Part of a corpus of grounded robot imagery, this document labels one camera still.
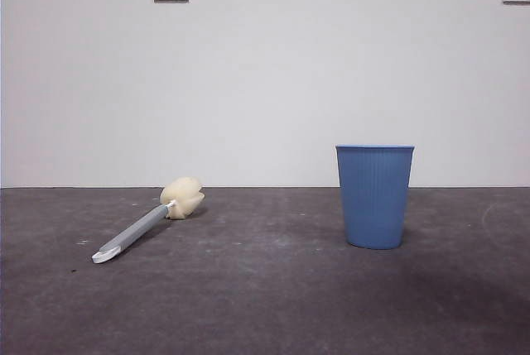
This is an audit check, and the sponge cup brush grey handle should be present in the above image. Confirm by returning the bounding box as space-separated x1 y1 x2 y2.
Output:
91 176 204 265

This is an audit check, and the blue ribbed plastic cup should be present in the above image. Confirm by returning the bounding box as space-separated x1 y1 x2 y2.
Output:
335 144 417 251

